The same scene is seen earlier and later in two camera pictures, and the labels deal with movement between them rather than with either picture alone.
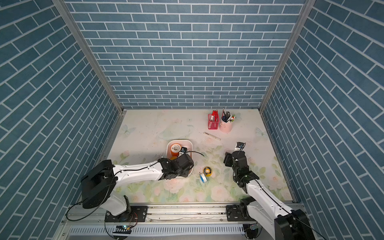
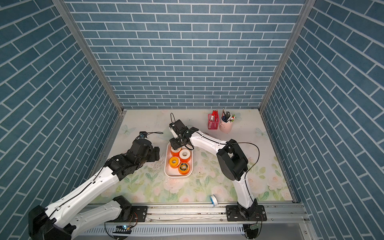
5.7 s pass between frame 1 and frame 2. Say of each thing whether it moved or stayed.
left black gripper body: moved
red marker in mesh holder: stayed
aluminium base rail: stayed
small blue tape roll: moved
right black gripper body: moved
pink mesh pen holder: stayed
